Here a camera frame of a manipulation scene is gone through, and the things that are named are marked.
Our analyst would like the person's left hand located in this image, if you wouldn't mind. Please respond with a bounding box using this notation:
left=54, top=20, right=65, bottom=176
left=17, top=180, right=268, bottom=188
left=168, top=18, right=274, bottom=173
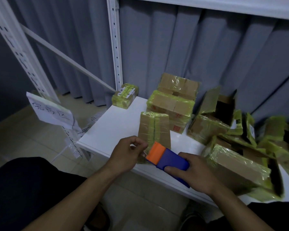
left=108, top=136, right=149, bottom=176

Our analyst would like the person's right hand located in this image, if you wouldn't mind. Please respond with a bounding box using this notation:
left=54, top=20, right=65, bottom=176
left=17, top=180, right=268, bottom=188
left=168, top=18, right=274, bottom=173
left=164, top=152, right=223, bottom=197

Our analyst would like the blue and orange tape cutter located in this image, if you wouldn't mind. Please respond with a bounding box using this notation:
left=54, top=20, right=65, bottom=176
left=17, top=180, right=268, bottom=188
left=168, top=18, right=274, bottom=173
left=146, top=141, right=191, bottom=188

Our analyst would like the person's right forearm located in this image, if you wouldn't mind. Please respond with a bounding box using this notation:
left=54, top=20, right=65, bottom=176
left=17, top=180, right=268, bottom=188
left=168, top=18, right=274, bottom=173
left=208, top=185, right=276, bottom=231

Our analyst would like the person's left forearm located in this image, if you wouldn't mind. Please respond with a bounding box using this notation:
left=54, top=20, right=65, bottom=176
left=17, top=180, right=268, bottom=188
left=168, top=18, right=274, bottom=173
left=22, top=166, right=121, bottom=231

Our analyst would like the tall taped cardboard box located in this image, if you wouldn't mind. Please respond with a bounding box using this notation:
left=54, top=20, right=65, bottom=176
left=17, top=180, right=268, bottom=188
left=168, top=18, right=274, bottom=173
left=137, top=111, right=171, bottom=164

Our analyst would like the dark shoe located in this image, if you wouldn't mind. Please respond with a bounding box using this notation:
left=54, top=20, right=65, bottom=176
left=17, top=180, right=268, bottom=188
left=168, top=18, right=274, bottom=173
left=179, top=207, right=209, bottom=231
left=84, top=203, right=112, bottom=231

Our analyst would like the wide taped cardboard box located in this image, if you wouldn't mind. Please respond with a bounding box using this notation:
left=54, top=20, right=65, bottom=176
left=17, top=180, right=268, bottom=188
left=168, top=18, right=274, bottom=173
left=146, top=90, right=196, bottom=135

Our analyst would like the opened cardboard box upright flap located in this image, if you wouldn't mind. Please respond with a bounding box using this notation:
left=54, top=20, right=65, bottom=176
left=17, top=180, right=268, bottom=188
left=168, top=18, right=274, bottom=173
left=187, top=86, right=238, bottom=145

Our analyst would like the white labelled plastic bag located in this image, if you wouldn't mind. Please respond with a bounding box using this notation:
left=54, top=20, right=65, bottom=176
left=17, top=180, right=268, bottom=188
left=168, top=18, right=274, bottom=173
left=80, top=111, right=104, bottom=140

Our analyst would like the small taped box white label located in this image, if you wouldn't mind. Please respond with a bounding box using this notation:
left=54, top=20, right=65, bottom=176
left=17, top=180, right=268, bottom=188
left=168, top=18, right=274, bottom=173
left=111, top=83, right=139, bottom=110

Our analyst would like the large opened cardboard box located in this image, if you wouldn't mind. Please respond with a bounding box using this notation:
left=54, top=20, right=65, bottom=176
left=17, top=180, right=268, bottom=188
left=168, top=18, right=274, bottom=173
left=206, top=144, right=285, bottom=202

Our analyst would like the clear plastic wrap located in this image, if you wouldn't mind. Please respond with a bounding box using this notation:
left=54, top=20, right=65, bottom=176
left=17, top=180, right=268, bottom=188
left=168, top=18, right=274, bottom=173
left=51, top=127, right=93, bottom=164

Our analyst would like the flattened cardboard with green tape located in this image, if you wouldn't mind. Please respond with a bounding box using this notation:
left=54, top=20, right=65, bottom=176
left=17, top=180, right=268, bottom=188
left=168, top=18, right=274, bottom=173
left=218, top=109, right=258, bottom=150

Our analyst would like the taped cardboard box plain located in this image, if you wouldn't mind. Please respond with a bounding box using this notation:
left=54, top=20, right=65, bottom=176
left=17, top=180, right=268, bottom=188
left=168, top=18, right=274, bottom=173
left=157, top=73, right=200, bottom=101

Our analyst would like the white handwritten paper sign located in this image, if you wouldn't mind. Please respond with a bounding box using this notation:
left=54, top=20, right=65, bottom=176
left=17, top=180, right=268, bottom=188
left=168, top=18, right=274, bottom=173
left=26, top=92, right=75, bottom=131

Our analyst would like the white metal shelf rack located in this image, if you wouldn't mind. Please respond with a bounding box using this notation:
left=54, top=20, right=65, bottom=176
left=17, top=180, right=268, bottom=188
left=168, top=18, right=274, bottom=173
left=0, top=0, right=289, bottom=208

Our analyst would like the grey curtain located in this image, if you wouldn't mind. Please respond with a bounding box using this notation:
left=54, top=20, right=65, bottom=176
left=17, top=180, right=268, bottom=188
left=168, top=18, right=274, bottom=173
left=6, top=0, right=289, bottom=124

